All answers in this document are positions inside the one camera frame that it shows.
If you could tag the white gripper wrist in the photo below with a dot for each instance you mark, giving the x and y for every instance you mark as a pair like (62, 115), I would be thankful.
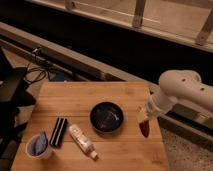
(158, 104)

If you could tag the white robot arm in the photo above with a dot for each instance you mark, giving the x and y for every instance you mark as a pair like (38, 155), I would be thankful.
(176, 85)

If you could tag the dark ceramic bowl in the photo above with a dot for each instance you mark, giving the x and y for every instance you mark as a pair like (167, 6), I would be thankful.
(106, 117)

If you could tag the wooden cutting board table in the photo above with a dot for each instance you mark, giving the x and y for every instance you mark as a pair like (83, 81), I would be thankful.
(125, 150)

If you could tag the white tube bottle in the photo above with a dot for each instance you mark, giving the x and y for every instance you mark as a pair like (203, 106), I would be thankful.
(84, 143)

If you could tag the black striped box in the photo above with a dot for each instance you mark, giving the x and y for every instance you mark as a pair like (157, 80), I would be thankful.
(58, 132)

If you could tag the white cup with blue cloth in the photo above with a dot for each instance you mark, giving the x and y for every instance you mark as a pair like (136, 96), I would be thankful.
(38, 147)

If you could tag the dark equipment at left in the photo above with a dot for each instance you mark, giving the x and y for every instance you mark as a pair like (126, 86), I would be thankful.
(13, 95)

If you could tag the metal rail beam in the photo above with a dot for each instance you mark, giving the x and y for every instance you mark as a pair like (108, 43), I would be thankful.
(37, 48)

